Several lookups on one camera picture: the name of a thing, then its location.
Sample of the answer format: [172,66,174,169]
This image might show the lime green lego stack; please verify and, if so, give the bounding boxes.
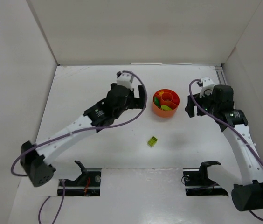
[160,105,172,111]

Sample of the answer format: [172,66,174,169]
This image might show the orange divided round container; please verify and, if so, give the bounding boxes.
[152,89,180,118]

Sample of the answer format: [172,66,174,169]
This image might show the lime square lego brick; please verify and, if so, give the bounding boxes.
[147,136,158,147]

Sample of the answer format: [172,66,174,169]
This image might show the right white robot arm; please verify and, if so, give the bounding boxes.
[185,79,263,212]

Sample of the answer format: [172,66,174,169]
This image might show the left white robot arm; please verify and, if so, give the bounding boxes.
[20,83,147,187]

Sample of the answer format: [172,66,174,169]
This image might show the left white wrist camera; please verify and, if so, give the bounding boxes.
[116,71,134,91]

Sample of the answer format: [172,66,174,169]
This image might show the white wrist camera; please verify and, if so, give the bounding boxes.
[116,71,134,91]
[197,77,215,98]

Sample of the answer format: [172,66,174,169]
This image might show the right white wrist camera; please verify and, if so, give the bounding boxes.
[197,77,215,98]

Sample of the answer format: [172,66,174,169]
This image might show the aluminium rail right side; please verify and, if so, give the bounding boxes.
[215,66,228,85]

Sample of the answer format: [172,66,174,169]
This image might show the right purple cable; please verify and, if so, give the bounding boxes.
[189,79,263,222]

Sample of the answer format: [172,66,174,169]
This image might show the purple cable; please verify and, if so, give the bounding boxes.
[10,70,147,224]
[189,79,263,222]

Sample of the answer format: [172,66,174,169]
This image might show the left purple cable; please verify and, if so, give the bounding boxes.
[10,70,147,224]

